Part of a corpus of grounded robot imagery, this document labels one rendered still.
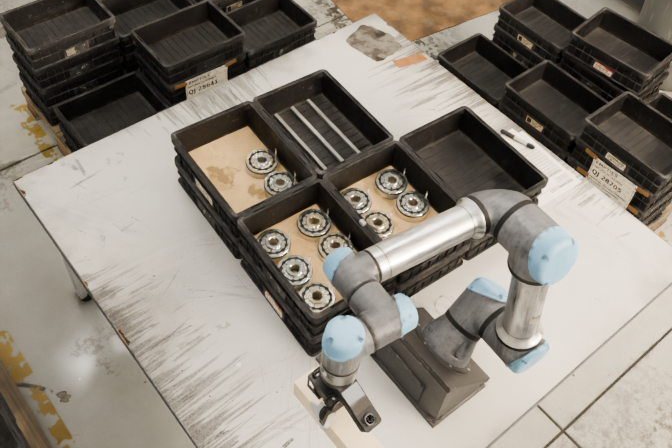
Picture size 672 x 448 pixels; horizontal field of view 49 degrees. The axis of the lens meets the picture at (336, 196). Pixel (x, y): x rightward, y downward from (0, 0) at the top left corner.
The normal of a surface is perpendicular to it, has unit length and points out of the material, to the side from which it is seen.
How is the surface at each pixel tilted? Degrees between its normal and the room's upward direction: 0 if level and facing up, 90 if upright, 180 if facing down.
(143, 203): 0
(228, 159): 0
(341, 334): 0
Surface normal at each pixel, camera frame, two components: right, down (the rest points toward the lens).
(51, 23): 0.07, -0.63
